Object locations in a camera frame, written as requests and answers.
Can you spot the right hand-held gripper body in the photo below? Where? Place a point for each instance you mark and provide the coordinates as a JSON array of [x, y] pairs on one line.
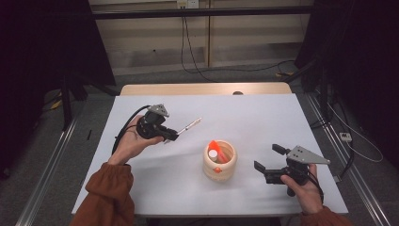
[[295, 171]]

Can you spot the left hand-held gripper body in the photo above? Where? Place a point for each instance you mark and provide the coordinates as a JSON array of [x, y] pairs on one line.
[[150, 125]]

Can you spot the green and white glue stick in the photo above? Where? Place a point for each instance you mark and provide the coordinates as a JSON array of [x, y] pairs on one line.
[[213, 153]]

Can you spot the orange and pink highlighter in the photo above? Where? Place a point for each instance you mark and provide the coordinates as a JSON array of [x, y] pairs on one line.
[[215, 146]]

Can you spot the cream ringed pen holder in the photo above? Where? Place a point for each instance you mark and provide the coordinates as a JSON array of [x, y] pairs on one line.
[[208, 168]]

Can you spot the person's right hand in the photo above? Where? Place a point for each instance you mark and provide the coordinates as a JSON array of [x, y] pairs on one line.
[[306, 194]]

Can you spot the person's left hand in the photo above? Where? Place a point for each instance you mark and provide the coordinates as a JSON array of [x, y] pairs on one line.
[[131, 147]]

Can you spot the wooden table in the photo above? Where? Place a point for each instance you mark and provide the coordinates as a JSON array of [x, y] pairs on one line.
[[188, 89]]

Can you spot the white table board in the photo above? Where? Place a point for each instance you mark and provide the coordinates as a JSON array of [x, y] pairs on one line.
[[235, 116]]

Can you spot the white power strip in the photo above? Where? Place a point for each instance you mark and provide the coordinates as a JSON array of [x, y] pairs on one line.
[[345, 136]]

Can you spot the yellow floor tape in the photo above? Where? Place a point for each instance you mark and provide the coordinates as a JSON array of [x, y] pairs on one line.
[[56, 105], [284, 74]]

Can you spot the black metal stand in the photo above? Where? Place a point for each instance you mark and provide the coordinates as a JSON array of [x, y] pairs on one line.
[[66, 103], [323, 88]]

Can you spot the black curtain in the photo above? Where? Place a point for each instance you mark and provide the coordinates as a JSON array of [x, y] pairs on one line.
[[37, 47], [370, 47]]

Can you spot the black horizontal bar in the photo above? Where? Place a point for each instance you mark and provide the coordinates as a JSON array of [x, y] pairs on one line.
[[251, 11]]

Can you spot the aluminium floor rail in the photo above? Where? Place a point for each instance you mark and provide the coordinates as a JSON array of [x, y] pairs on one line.
[[360, 185], [47, 175]]

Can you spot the white wall socket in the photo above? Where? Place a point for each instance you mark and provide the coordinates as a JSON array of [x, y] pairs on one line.
[[187, 3]]

